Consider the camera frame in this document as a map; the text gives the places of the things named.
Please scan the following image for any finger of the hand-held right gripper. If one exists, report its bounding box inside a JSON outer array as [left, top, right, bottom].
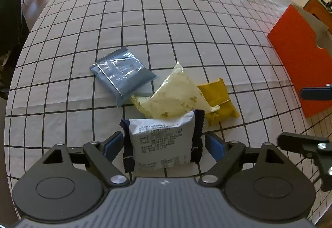
[[300, 84, 332, 101], [277, 132, 332, 192]]

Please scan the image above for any orange chair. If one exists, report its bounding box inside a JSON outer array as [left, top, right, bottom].
[[303, 0, 332, 29]]

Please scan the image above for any orange cardboard box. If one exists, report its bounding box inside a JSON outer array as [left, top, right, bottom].
[[267, 5, 332, 118]]

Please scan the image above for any grey-blue foil packet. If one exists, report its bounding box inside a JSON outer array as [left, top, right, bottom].
[[89, 47, 157, 108]]

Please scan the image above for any white packet with navy edges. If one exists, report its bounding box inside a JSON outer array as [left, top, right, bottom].
[[120, 109, 205, 173]]

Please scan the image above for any white checked tablecloth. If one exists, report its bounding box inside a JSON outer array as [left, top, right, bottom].
[[4, 0, 332, 226]]

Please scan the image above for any cream star-print packet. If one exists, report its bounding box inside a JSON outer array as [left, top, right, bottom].
[[130, 62, 220, 119]]

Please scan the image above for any dark chair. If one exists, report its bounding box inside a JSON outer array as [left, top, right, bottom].
[[0, 0, 29, 100]]

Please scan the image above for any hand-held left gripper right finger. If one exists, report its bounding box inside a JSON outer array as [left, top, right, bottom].
[[198, 132, 283, 187]]

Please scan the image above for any mustard yellow packet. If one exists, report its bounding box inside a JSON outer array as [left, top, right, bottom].
[[197, 78, 240, 126]]

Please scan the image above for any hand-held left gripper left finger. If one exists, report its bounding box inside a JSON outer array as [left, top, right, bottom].
[[41, 131, 130, 187]]

